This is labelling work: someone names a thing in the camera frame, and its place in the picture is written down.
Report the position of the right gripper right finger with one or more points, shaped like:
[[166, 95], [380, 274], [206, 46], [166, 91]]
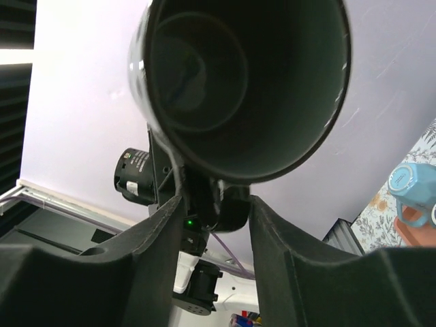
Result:
[[302, 281]]

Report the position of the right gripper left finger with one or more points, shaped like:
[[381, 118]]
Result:
[[126, 281]]

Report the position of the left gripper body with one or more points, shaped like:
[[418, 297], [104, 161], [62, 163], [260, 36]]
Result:
[[150, 178]]

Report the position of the black glossy mug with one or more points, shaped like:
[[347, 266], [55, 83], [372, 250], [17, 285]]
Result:
[[238, 92]]

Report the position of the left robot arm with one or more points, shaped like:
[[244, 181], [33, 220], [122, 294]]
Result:
[[200, 286]]

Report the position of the salmon pink tray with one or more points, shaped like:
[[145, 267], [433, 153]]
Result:
[[414, 237]]

